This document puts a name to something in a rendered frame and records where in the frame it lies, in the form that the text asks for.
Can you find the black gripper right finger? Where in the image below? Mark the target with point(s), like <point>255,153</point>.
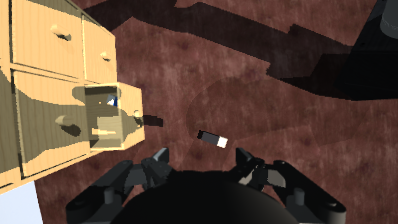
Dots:
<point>306,201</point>

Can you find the small wooden chest of drawers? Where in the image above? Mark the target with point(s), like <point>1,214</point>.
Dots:
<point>9,67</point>

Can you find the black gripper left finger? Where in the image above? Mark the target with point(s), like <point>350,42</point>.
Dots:
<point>103,200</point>

